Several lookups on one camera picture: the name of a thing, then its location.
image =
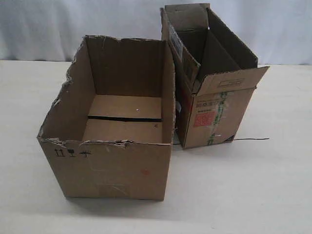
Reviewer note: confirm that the thin black line marker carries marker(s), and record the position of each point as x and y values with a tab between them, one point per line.
250	138

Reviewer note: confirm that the torn cardboard box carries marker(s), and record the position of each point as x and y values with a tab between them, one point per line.
109	132

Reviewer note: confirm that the tall taped cardboard box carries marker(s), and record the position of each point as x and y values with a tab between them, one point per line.
216	74

